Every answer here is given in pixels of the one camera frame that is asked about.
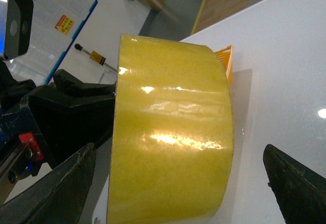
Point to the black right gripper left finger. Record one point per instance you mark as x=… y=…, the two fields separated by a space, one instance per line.
x=58 y=197

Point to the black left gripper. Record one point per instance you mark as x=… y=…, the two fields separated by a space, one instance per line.
x=49 y=123

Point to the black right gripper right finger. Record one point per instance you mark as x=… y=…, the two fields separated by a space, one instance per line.
x=299 y=191

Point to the yellow tape roll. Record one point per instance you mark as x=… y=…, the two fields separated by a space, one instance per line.
x=173 y=138

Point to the yellow woven basket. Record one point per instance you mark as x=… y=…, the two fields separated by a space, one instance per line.
x=225 y=56

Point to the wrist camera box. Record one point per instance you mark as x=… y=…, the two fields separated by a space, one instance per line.
x=16 y=24

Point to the blue framed wall board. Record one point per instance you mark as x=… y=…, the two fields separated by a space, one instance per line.
x=55 y=26

